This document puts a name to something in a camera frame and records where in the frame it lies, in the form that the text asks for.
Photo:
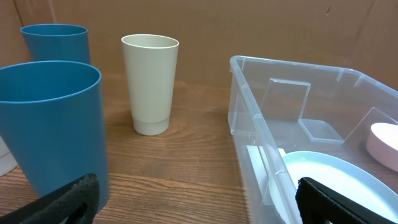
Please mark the clear plastic storage bin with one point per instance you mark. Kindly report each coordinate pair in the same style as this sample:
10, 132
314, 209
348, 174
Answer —
290, 106

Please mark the near cream plastic cup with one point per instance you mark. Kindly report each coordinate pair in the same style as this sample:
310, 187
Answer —
7, 161

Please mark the blue plastic cup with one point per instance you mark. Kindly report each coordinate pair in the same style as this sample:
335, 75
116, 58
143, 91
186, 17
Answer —
57, 42
52, 121

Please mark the grey-green plastic plate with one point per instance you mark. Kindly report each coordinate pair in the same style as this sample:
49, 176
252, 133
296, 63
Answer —
376, 189

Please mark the far cream plastic cup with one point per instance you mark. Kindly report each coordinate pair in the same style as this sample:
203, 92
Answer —
150, 61

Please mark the pink plastic bowl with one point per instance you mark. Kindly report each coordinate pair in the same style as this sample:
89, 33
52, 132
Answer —
382, 144

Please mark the white label in bin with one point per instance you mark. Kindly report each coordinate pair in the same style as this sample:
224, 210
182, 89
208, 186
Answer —
267, 186

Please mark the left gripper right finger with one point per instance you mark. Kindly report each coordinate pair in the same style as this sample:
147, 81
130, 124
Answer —
319, 204

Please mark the far blue plastic cup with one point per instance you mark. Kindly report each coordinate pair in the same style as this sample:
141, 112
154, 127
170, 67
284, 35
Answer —
57, 42

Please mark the near blue plastic cup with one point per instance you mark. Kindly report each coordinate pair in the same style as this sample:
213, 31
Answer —
52, 121

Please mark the cream plastic cup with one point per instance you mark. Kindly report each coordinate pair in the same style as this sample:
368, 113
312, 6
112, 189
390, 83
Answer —
7, 161
150, 61

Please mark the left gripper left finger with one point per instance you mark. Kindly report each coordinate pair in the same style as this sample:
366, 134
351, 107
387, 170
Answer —
76, 202

